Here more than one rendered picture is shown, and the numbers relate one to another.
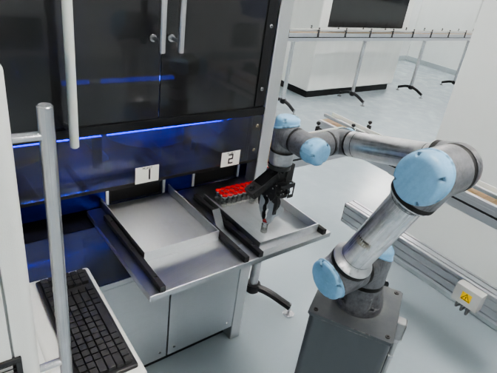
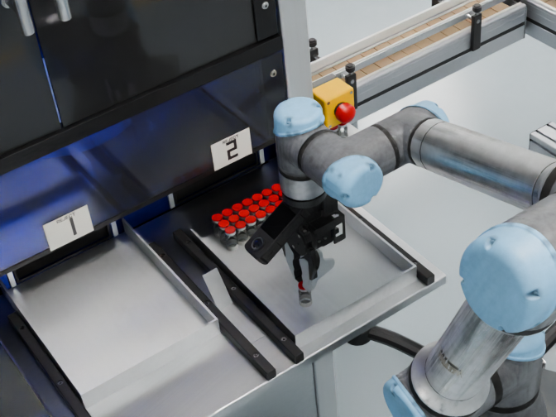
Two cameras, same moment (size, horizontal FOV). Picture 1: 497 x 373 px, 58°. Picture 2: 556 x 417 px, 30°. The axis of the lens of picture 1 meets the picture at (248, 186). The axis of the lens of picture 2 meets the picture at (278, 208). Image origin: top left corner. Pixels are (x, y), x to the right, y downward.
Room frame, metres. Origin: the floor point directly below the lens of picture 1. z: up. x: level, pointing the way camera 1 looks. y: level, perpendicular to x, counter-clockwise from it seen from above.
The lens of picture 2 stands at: (0.04, -0.26, 2.19)
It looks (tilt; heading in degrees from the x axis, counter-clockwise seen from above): 40 degrees down; 10
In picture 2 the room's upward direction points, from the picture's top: 6 degrees counter-clockwise
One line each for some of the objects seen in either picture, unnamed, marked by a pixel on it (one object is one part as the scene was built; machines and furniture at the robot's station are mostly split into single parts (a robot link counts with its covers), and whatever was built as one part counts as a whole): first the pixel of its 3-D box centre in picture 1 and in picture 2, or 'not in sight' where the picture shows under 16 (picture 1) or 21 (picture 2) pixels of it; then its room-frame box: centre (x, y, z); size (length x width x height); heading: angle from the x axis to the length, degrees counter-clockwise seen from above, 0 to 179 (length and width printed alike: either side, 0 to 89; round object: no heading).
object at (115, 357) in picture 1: (82, 319); not in sight; (0.86, 0.38, 0.82); 0.40 x 0.14 x 0.02; 39
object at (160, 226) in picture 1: (157, 218); (106, 305); (1.26, 0.28, 0.90); 0.34 x 0.26 x 0.04; 41
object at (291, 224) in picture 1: (259, 212); (300, 254); (1.40, -0.05, 0.90); 0.34 x 0.26 x 0.04; 40
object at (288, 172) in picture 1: (278, 180); (309, 213); (1.29, -0.09, 1.09); 0.09 x 0.08 x 0.12; 131
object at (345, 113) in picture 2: not in sight; (343, 112); (1.70, -0.12, 1.00); 0.04 x 0.04 x 0.04; 41
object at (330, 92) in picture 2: not in sight; (330, 102); (1.74, -0.09, 1.00); 0.08 x 0.07 x 0.07; 41
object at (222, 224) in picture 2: (238, 193); (260, 214); (1.50, 0.03, 0.91); 0.18 x 0.02 x 0.05; 130
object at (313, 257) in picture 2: (274, 201); (308, 256); (1.25, -0.09, 1.03); 0.05 x 0.02 x 0.09; 41
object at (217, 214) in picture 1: (226, 226); (232, 304); (1.26, 0.05, 0.91); 0.14 x 0.03 x 0.06; 41
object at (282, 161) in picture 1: (280, 157); (302, 176); (1.28, -0.08, 1.17); 0.08 x 0.08 x 0.05
